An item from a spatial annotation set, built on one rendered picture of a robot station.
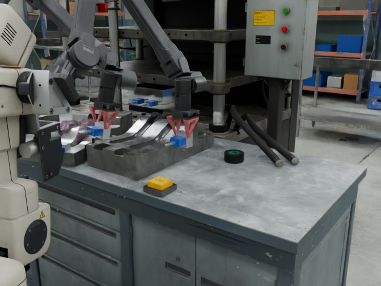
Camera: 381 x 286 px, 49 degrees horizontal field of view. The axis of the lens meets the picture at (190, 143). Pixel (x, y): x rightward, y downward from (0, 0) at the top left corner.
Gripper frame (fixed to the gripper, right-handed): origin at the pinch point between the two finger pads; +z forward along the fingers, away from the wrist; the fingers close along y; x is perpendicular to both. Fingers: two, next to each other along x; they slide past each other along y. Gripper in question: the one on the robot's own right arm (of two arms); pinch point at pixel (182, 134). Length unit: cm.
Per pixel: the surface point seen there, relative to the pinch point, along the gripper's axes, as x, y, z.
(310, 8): -78, -14, -45
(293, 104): -145, 17, 13
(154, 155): 4.0, 9.8, 8.6
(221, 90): -59, 21, -6
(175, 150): -8.5, 9.8, 9.8
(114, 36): -63, 97, -30
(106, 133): 12.1, 26.2, 1.2
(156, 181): 17.5, -2.6, 11.8
